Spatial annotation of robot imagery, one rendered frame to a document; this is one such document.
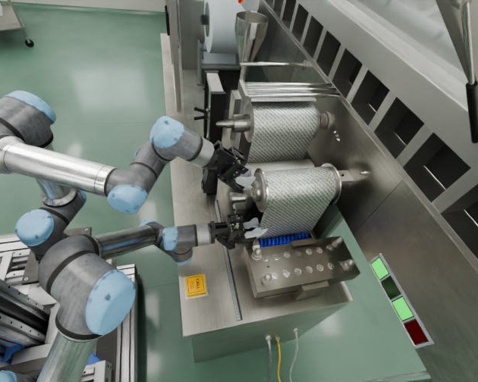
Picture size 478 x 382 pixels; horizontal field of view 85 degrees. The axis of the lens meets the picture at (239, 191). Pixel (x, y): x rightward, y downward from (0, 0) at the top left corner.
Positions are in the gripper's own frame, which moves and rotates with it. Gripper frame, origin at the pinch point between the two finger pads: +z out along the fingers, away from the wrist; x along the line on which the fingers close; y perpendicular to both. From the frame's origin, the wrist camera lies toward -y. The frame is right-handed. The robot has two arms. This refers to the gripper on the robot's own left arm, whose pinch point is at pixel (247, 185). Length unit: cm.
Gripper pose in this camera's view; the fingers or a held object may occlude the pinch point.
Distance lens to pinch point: 86.0
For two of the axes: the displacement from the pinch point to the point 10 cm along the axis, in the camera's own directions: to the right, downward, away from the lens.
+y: 7.1, -5.4, -4.4
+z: 6.7, 3.4, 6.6
